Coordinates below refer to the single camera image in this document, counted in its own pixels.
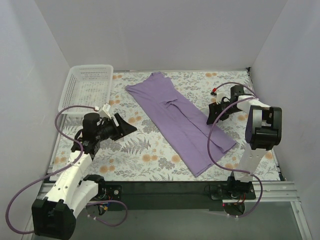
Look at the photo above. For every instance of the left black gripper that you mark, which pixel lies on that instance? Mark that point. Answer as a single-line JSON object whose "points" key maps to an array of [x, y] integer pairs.
{"points": [[117, 128]]}

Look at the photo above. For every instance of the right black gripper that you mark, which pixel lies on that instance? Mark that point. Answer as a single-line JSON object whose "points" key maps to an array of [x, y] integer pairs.
{"points": [[219, 108]]}

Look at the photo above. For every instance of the purple t shirt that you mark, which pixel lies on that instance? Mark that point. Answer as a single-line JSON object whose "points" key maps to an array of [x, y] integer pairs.
{"points": [[181, 123]]}

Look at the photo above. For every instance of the white plastic mesh basket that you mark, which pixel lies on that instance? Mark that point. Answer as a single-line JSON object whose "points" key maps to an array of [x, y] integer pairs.
{"points": [[87, 85]]}

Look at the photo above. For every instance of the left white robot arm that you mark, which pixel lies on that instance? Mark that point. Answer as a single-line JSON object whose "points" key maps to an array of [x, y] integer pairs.
{"points": [[55, 215]]}

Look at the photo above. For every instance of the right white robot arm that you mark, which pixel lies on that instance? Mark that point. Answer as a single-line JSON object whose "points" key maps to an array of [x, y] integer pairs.
{"points": [[263, 131]]}

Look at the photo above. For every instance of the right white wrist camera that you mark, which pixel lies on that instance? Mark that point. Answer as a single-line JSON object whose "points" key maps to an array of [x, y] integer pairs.
{"points": [[218, 96]]}

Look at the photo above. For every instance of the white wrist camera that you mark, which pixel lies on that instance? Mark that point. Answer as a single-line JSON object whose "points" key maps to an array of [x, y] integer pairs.
{"points": [[218, 96], [104, 111]]}

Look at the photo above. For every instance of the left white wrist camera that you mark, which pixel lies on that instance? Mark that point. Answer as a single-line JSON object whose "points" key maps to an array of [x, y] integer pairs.
{"points": [[104, 111]]}

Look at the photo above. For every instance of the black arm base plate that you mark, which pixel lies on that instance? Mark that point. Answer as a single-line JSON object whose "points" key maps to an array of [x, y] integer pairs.
{"points": [[170, 195]]}

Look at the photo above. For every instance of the aluminium frame rail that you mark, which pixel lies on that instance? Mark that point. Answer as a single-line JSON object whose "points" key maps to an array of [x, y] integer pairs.
{"points": [[274, 191]]}

